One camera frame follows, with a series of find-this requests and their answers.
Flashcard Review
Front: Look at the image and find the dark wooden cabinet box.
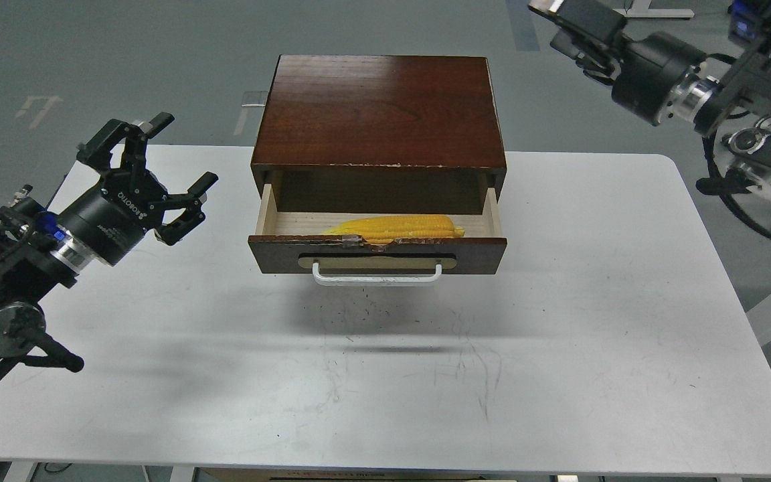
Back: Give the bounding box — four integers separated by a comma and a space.
251, 54, 506, 214

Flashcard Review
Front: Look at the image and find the yellow corn cob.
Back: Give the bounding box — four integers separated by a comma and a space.
321, 214, 465, 244

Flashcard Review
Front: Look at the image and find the white table base background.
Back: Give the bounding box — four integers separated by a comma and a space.
614, 0, 695, 19

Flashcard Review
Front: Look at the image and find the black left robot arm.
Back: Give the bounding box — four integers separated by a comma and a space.
0, 112, 218, 381

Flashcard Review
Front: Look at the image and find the wooden drawer with white handle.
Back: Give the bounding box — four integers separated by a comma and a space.
248, 169, 507, 276

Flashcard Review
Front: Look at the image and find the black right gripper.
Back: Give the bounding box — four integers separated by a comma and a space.
527, 1, 707, 126

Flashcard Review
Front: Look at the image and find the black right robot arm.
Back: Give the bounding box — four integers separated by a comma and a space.
527, 1, 771, 201

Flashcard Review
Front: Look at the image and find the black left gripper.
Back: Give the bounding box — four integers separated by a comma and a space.
51, 112, 220, 267

